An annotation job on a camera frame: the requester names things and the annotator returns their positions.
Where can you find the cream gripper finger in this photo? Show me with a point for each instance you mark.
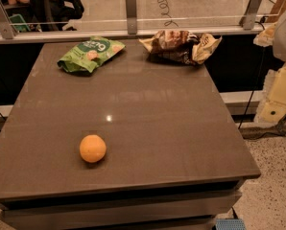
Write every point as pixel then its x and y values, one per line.
pixel 266 37
pixel 272 107

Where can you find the orange fruit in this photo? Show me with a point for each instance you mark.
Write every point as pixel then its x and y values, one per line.
pixel 92 148

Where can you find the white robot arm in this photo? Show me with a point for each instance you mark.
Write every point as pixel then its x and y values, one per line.
pixel 279 44

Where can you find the brown chip bag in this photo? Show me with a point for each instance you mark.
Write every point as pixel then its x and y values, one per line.
pixel 182 46

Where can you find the green chip bag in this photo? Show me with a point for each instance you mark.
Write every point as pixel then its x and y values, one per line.
pixel 89 55

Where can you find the blue perforated floor box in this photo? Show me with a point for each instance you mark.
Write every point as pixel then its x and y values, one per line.
pixel 230 224

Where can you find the seated person in background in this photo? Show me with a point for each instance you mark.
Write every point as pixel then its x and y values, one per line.
pixel 53 15

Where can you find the green plastic bin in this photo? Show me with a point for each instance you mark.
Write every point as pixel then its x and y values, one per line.
pixel 19 23

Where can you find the glass barrier panel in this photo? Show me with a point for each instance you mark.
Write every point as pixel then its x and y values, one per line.
pixel 219 17

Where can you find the grey table drawer unit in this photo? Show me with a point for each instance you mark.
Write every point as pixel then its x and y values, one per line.
pixel 170 208

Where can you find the right metal glass bracket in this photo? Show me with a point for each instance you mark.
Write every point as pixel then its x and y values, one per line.
pixel 247 20

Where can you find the metal glass bracket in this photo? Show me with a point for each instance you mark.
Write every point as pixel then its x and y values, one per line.
pixel 247 20
pixel 131 14
pixel 7 31

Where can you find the middle metal glass bracket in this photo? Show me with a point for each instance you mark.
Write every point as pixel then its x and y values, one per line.
pixel 131 14

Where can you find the left metal glass bracket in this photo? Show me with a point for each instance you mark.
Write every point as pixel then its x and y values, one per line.
pixel 7 31

